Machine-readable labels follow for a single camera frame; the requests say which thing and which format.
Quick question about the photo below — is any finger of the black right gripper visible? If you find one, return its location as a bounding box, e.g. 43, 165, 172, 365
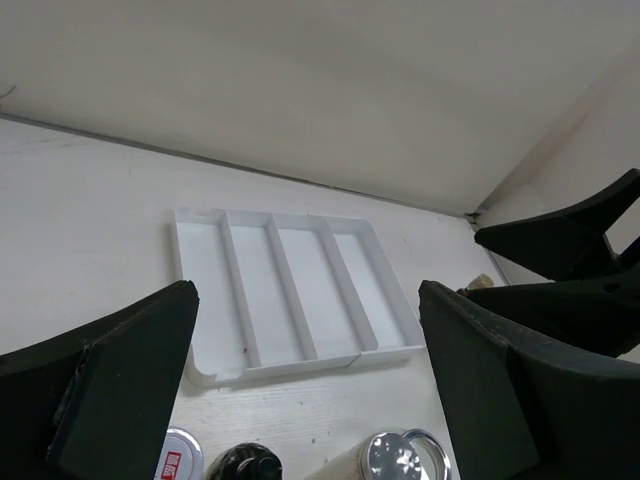
466, 280, 639, 357
474, 168, 639, 280

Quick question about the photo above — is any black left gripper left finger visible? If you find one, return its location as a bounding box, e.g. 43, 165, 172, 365
1, 280, 199, 479

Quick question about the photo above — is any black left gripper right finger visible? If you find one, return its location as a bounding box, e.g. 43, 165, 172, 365
419, 280, 639, 479

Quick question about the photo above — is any yellow bottle cork cap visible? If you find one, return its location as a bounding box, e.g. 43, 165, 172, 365
457, 273, 495, 297

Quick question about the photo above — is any red-label white-lid spice jar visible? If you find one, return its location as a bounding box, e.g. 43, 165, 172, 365
154, 427, 204, 480

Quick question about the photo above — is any clear glass jar metal lid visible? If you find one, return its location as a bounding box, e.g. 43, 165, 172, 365
306, 428, 452, 480

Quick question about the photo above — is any black-cap spice bottle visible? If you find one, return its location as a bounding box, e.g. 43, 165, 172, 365
204, 443, 283, 480

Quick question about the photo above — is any white divided organizer tray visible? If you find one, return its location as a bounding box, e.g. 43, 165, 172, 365
173, 208, 425, 388

